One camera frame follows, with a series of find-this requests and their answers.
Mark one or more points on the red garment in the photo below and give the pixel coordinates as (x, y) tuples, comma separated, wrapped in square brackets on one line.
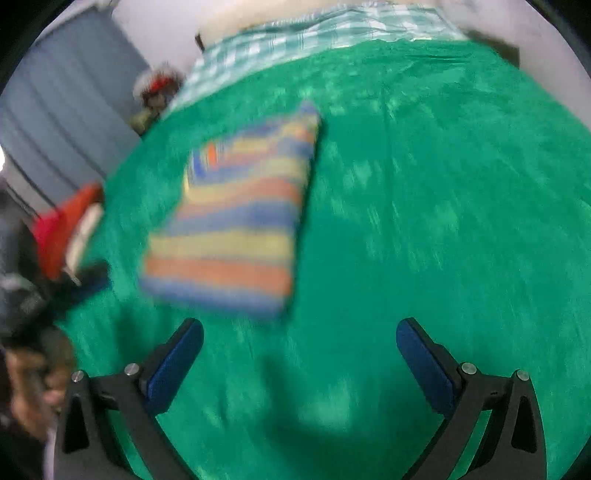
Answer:
[(51, 244)]

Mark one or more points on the green checked sheet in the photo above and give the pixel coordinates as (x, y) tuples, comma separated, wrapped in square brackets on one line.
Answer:
[(295, 32)]

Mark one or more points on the olive green cloth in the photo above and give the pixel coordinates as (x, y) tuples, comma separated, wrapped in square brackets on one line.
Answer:
[(144, 121)]

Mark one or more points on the green patterned blanket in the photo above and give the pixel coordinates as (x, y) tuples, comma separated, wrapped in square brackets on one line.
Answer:
[(415, 230)]

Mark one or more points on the striped knit sweater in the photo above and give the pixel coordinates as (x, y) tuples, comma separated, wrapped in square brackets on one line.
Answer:
[(240, 217)]

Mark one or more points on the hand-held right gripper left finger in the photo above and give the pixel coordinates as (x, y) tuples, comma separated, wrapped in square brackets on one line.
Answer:
[(173, 369)]

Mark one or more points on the white patterned garment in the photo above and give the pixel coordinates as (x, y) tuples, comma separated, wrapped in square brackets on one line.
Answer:
[(85, 235)]

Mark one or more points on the colourful plush toy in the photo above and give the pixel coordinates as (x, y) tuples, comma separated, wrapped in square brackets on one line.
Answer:
[(157, 90)]

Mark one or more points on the grey curtain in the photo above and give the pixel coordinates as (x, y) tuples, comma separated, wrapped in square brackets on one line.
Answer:
[(60, 106)]

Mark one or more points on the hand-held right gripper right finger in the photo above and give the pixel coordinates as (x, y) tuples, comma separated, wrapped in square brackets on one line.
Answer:
[(427, 364)]

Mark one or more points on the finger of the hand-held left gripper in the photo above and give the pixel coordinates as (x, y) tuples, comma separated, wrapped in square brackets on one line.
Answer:
[(85, 281)]

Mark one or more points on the person's left hand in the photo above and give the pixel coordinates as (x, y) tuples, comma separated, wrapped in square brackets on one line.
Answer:
[(34, 378)]

